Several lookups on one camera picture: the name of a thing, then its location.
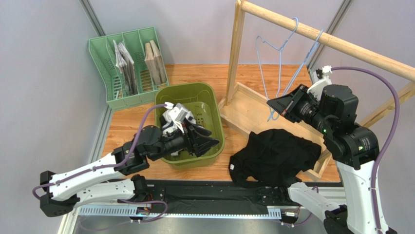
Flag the olive green plastic basket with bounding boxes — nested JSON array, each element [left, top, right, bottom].
[[154, 82, 225, 170]]

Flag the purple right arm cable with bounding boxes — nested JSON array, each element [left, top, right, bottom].
[[330, 66, 400, 234]]

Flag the brown wooden boards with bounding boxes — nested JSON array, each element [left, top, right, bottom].
[[145, 40, 167, 85]]

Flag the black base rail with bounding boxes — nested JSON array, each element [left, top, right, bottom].
[[138, 180, 299, 215]]

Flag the white tank top navy trim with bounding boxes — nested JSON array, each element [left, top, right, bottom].
[[160, 106, 197, 140]]

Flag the light blue wire hanger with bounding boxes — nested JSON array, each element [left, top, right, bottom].
[[266, 30, 324, 122], [255, 17, 300, 101]]

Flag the wooden clothes rack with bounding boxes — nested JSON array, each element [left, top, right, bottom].
[[218, 0, 415, 182]]

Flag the mint green file organizer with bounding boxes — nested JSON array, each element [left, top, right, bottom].
[[88, 27, 169, 111]]

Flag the black garment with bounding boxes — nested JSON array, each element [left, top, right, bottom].
[[229, 129, 321, 188]]

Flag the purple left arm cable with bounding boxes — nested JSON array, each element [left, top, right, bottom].
[[32, 103, 169, 223]]

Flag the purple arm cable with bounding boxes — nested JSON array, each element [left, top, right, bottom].
[[32, 103, 169, 223], [330, 66, 400, 234]]

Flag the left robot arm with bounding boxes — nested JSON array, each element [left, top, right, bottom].
[[39, 121, 221, 217]]

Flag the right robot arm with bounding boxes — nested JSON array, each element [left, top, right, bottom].
[[267, 84, 394, 234]]

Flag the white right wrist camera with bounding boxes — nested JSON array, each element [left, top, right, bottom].
[[307, 65, 332, 101]]

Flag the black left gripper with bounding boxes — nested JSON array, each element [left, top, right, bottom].
[[150, 117, 220, 161]]

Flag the folded newspapers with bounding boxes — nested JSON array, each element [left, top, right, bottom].
[[113, 40, 139, 96]]

